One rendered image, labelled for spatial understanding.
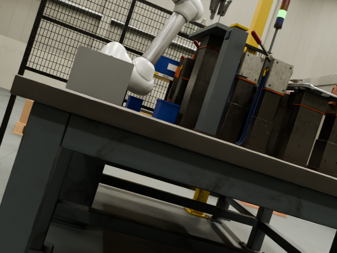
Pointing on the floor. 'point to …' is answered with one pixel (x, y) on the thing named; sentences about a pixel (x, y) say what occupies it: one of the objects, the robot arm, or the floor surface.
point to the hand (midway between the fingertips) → (213, 20)
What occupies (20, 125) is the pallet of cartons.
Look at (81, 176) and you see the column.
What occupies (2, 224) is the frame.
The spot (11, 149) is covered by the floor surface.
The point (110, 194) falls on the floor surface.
